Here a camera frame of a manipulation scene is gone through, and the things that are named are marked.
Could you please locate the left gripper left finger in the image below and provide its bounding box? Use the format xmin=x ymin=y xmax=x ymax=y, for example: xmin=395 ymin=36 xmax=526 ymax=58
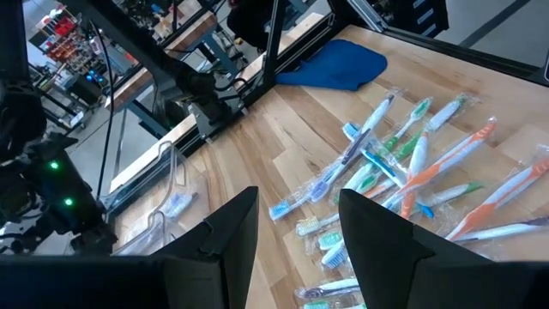
xmin=0 ymin=186 xmax=261 ymax=309

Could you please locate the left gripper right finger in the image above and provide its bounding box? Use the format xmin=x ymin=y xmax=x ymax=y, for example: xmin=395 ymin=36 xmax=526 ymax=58
xmin=337 ymin=188 xmax=549 ymax=309

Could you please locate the green white toothbrush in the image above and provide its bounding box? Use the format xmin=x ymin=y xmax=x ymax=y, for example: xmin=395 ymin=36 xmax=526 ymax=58
xmin=317 ymin=231 xmax=344 ymax=251
xmin=355 ymin=94 xmax=468 ymax=194
xmin=409 ymin=180 xmax=486 ymax=209
xmin=334 ymin=97 xmax=433 ymax=203

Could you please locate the blue cloth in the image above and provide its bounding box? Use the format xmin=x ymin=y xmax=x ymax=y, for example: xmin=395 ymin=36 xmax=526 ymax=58
xmin=274 ymin=38 xmax=389 ymax=92

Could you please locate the wooden workbench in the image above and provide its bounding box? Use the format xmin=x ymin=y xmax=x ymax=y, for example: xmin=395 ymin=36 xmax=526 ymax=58
xmin=105 ymin=10 xmax=241 ymax=142

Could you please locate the cluttered parts shelf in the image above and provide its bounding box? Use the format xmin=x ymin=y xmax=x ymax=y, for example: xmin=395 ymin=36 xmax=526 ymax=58
xmin=27 ymin=3 xmax=108 ymax=130

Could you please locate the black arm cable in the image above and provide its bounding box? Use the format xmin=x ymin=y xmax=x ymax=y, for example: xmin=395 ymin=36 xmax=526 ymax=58
xmin=87 ymin=21 xmax=116 ymax=203

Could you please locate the black aluminium table frame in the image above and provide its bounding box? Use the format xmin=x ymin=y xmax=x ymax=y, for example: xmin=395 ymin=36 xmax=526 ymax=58
xmin=59 ymin=0 xmax=549 ymax=155

